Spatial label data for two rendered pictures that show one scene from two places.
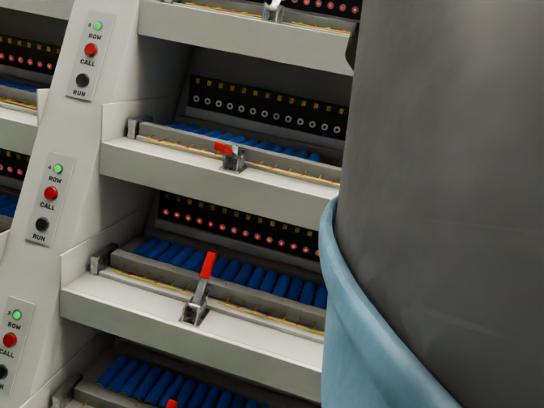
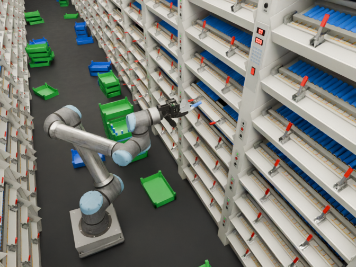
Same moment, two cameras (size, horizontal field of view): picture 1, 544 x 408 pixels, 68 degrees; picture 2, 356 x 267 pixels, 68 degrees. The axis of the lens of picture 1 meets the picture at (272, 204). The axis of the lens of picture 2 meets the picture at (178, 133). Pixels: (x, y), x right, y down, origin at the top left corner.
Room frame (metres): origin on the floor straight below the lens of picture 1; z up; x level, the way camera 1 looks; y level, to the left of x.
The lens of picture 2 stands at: (-0.40, -1.06, 1.86)
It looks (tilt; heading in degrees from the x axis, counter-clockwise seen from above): 39 degrees down; 56
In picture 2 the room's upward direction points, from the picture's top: straight up
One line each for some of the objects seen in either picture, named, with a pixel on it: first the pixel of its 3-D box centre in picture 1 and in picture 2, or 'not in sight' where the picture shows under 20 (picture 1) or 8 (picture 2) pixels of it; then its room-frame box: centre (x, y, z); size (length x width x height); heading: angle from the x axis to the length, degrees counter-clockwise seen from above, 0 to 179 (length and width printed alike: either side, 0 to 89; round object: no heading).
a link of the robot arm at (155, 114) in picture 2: not in sight; (153, 115); (0.14, -0.05, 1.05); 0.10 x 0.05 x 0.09; 81
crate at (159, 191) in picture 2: not in sight; (157, 188); (0.28, 0.26, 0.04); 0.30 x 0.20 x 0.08; 85
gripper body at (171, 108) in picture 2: not in sight; (168, 110); (0.22, -0.06, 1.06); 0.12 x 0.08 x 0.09; 171
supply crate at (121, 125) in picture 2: not in sight; (126, 127); (0.29, 0.80, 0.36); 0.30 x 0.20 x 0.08; 174
